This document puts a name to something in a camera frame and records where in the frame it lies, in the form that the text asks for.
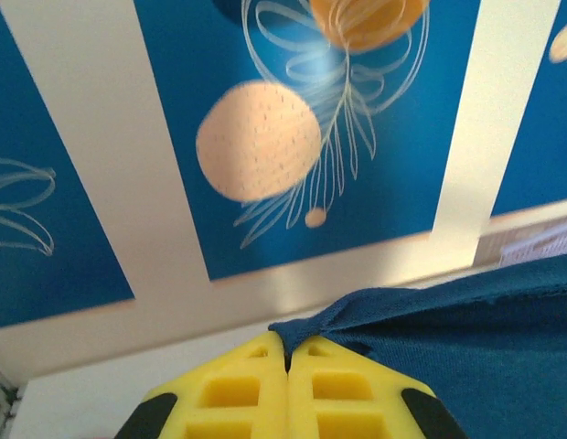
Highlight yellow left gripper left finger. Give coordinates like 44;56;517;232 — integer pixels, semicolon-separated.
113;331;290;439

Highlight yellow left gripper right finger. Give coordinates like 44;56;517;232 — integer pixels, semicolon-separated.
287;335;470;439

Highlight navy blue t-shirt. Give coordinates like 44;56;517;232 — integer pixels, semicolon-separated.
268;258;567;439

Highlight lavender perforated plastic basket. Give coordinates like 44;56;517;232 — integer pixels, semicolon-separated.
496;223;567;269

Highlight aluminium frame post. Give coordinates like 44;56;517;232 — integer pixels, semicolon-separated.
0;363;20;439

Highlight blue wall panel lily print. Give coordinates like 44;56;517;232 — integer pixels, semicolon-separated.
0;8;136;330

